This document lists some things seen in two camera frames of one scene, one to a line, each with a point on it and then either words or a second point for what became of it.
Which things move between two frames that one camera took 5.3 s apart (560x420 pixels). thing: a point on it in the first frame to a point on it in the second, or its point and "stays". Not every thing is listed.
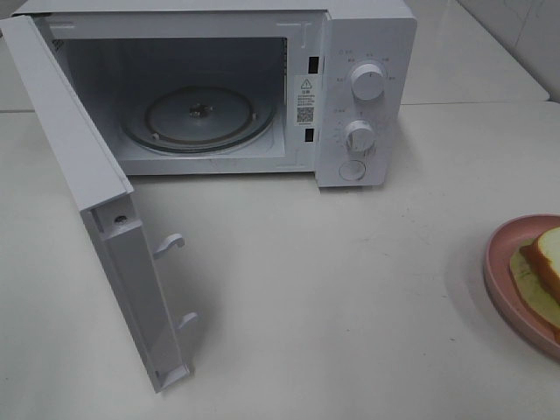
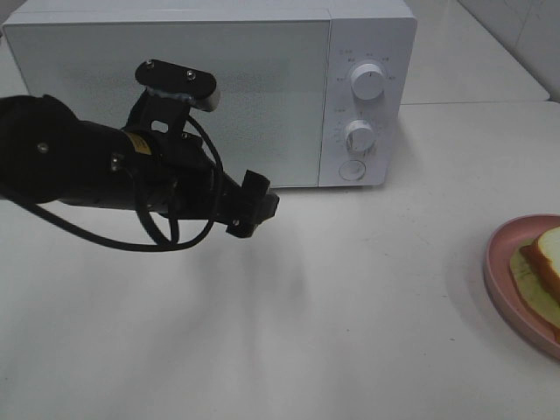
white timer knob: (360, 140) stays
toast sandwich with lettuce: (535, 271) stays
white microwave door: (127, 254) to (273, 76)
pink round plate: (503, 293) stays
